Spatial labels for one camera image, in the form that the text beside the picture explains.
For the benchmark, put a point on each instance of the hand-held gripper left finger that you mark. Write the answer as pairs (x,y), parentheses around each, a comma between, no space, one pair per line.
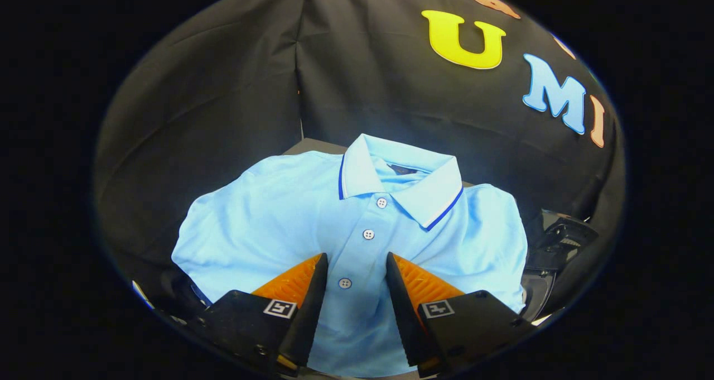
(307,313)

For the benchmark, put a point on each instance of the dark glass washing machine lid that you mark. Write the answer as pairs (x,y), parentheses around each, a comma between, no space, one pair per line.
(563,237)

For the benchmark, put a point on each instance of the grey cabinet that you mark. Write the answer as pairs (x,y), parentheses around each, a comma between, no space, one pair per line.
(312,145)

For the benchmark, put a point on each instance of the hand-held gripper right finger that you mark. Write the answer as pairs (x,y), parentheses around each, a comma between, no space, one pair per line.
(404,313)

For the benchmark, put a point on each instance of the light blue polo shirt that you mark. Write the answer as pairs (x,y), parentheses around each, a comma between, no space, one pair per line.
(268,224)

